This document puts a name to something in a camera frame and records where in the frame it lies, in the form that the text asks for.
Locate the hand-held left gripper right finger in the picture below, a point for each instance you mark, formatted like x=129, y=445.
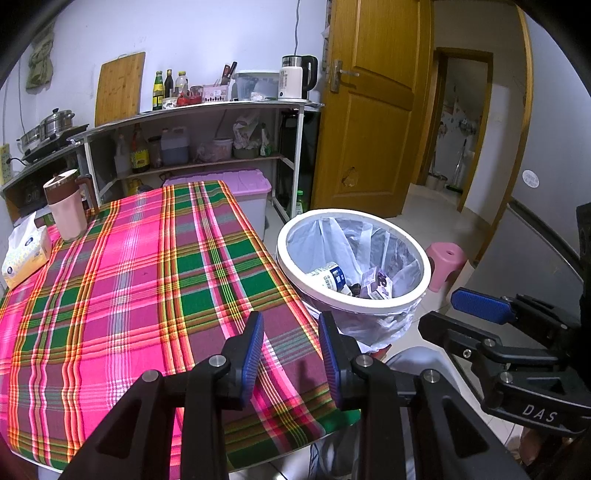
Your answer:
x=328, y=360

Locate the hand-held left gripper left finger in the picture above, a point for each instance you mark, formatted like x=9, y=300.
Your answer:
x=251, y=355

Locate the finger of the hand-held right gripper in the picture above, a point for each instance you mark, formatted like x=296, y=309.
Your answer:
x=482, y=307
x=461, y=334

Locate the white paper cup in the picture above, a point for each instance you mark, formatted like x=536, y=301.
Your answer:
x=328, y=277

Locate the white round bin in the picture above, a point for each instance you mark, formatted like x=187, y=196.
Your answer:
x=295, y=277

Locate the purple white small carton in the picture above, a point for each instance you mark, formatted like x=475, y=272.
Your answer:
x=376, y=284

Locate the white round stool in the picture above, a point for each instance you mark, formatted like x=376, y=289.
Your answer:
x=415, y=364

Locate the pink plastic stool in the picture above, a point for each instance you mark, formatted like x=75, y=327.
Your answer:
x=445, y=263

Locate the clear plastic bin liner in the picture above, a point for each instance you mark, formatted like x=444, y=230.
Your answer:
x=351, y=240

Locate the pink green plaid tablecloth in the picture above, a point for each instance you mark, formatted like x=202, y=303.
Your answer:
x=138, y=300

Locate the green plastic bottle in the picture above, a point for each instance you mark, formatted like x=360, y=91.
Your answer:
x=300, y=205

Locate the purple lidded storage box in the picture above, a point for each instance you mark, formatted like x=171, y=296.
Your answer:
x=244, y=184

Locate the yellow wooden door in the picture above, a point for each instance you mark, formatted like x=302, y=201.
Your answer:
x=369, y=147

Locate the plastic jug of dark liquid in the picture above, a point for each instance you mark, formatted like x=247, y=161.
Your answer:
x=175, y=150

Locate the crumpled plastic bags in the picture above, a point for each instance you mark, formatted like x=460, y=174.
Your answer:
x=249, y=136

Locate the soy sauce bottle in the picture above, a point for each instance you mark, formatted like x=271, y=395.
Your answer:
x=140, y=154

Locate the pink jug with brown lid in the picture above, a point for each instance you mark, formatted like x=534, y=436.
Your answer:
x=67, y=212

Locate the white plastic bottle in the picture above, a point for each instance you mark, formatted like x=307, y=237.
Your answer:
x=122, y=159

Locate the white yellow tissue pack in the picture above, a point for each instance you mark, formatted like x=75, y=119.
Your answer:
x=25, y=258

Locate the small green box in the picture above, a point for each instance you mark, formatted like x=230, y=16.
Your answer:
x=44, y=217

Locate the metal shelf unit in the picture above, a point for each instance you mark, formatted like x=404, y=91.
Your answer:
x=198, y=110

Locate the pink utensil holder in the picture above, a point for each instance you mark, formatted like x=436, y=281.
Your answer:
x=216, y=93

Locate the clear plastic container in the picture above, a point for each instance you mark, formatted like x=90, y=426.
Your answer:
x=256, y=86

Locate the white black electric kettle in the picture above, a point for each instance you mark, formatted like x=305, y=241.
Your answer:
x=293, y=81

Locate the clear glass bottle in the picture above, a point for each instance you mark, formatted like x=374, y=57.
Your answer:
x=182, y=85

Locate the green glass bottle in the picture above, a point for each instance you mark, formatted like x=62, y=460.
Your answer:
x=158, y=92

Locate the dark glass bottle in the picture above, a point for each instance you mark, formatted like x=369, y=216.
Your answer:
x=170, y=85

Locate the kitchen knives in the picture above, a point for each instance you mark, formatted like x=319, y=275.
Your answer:
x=228, y=74

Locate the low metal counter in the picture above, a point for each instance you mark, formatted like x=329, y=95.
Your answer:
x=27, y=177

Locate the black stove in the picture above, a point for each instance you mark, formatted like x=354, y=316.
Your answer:
x=51, y=145

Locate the wooden cutting board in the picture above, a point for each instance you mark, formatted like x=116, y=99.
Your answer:
x=120, y=90

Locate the steel pot with lid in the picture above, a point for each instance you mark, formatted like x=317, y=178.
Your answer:
x=57, y=124

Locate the steel pan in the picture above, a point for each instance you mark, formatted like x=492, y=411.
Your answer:
x=30, y=138

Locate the yellow power strip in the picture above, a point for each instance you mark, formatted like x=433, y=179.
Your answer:
x=4, y=164

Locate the hanging green cloth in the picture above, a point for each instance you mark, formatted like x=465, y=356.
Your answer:
x=40, y=60

